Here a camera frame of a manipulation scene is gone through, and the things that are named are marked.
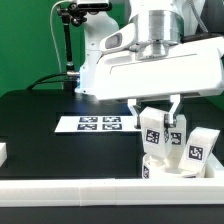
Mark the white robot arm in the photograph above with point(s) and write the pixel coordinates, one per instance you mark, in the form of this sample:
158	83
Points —
158	55

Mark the white sheet with markers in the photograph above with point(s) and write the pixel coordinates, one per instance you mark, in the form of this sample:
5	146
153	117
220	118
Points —
78	124

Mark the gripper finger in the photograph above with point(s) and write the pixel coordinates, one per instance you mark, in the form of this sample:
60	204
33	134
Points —
134	108
170	117

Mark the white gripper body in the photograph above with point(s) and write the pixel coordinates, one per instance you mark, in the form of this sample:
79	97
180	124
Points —
191	69

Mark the white round stool seat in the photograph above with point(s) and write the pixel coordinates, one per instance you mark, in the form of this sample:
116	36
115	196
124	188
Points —
153	168

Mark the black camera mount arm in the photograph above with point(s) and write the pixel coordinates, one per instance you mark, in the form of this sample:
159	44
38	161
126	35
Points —
70	15

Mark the white obstacle wall frame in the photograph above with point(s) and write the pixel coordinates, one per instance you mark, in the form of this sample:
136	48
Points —
96	192

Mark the white block at left edge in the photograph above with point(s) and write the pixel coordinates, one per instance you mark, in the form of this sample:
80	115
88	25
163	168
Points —
3	153

